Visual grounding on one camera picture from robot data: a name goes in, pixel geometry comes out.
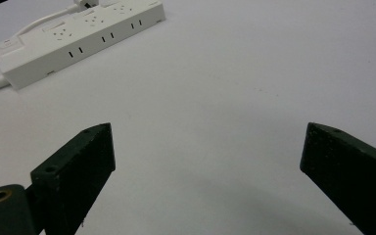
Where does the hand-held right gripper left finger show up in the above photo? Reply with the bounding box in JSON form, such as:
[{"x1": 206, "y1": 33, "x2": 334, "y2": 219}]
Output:
[{"x1": 29, "y1": 122, "x2": 117, "y2": 235}]

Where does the white power strip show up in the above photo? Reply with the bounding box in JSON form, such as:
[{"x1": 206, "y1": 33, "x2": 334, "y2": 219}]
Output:
[{"x1": 0, "y1": 0, "x2": 166, "y2": 91}]

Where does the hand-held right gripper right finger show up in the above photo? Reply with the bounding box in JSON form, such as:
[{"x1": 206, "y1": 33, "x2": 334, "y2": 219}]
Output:
[{"x1": 300, "y1": 121, "x2": 376, "y2": 235}]

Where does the white plug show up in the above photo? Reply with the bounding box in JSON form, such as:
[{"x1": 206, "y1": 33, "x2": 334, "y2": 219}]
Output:
[{"x1": 72, "y1": 0, "x2": 102, "y2": 12}]

